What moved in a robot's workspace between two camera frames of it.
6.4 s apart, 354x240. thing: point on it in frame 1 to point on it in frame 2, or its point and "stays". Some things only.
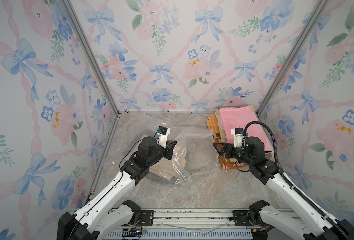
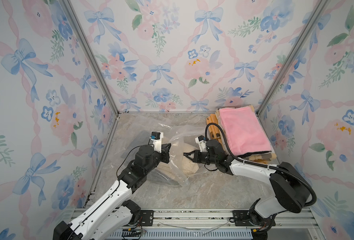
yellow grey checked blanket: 269,155 stays
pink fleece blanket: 239,117 stays
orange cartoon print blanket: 212,123 stays
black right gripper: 229,147 to 196,158
